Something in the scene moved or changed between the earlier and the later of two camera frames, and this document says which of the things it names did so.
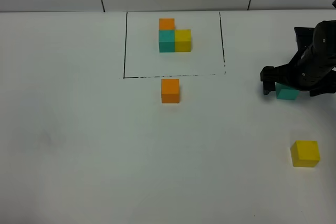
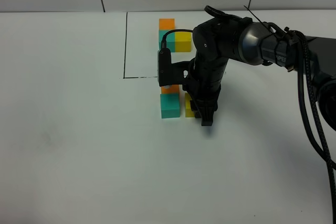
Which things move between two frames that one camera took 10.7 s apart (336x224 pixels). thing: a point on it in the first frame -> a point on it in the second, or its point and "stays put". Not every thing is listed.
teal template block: [167, 41] stays put
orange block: [170, 88] stays put
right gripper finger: [270, 75] -> [194, 108]
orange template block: [166, 23] stays put
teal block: [284, 92] -> [170, 105]
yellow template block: [183, 40] stays put
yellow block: [305, 153] -> [188, 112]
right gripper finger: [327, 85] -> [207, 108]
